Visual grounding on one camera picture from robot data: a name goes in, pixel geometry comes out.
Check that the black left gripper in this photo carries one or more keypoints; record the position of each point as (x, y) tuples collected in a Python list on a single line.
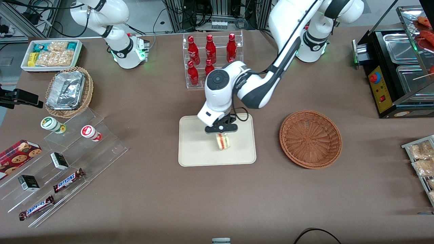
[(229, 119)]

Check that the triangular sandwich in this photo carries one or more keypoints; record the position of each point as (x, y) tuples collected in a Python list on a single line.
[(223, 142)]

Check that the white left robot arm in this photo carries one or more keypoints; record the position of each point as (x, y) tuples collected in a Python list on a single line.
[(288, 20)]

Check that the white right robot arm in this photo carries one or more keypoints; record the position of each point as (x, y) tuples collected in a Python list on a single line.
[(118, 47)]

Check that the beige plastic tray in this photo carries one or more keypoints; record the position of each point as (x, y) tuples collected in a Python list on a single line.
[(196, 149)]

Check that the brown wicker basket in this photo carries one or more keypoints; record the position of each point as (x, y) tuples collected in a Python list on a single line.
[(310, 139)]

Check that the light wicker basket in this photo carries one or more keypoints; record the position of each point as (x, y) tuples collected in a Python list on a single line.
[(87, 91)]

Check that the grey snack tray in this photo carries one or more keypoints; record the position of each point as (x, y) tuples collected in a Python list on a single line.
[(407, 146)]

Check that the white snack tray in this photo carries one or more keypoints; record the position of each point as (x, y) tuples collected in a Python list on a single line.
[(24, 66)]

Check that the clear acrylic bottle rack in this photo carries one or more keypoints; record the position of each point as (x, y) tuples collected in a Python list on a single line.
[(200, 84)]

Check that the red cola bottle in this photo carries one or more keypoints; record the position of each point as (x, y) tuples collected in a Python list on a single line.
[(193, 74), (210, 50), (193, 51), (209, 66), (231, 47)]

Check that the small grey device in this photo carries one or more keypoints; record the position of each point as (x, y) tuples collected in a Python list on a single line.
[(221, 241)]

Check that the clear acrylic step shelf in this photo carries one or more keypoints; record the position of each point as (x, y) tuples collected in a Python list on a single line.
[(101, 152)]

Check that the red lidded yogurt cup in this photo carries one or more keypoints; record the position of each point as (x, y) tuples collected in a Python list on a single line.
[(89, 132)]

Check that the black glass food warmer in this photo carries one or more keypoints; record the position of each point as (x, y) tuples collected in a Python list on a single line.
[(381, 91)]

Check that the aluminium foil container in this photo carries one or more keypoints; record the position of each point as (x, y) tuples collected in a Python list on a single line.
[(66, 89)]

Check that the snickers bar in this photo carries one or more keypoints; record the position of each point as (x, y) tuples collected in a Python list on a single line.
[(67, 180), (36, 207)]

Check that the teal snack packet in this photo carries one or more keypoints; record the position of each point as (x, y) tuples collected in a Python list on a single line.
[(72, 46), (40, 47)]

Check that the small black box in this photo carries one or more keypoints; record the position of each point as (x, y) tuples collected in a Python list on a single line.
[(59, 161), (28, 183)]

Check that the green lidded yogurt cup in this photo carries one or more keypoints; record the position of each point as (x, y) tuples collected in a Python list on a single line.
[(50, 123)]

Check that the clear cracker packet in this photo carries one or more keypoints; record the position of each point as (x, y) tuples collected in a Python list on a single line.
[(54, 58), (57, 46)]

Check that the clear pastry packet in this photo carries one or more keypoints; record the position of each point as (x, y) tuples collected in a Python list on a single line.
[(423, 167), (432, 196), (431, 183), (420, 149)]

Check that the yellow snack packet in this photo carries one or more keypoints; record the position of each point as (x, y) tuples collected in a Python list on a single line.
[(32, 59)]

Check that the red cookie box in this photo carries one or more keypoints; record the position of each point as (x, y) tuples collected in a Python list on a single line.
[(17, 157)]

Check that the orange fried food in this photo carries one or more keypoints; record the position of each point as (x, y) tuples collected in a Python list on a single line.
[(426, 34)]

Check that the aluminium frame rack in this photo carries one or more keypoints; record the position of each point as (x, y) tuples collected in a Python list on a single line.
[(220, 10)]

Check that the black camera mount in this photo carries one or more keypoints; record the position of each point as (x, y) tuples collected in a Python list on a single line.
[(23, 96)]

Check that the metal shelf frame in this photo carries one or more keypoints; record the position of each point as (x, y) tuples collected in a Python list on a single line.
[(20, 20)]

